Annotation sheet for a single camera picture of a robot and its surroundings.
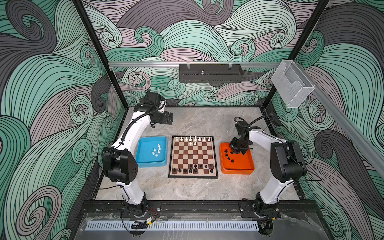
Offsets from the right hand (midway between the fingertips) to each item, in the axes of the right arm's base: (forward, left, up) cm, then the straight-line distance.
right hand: (231, 149), depth 93 cm
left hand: (+10, +41, +20) cm, 46 cm away
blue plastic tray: (-2, +51, +1) cm, 51 cm away
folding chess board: (-5, +25, 0) cm, 25 cm away
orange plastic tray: (-8, -2, -2) cm, 9 cm away
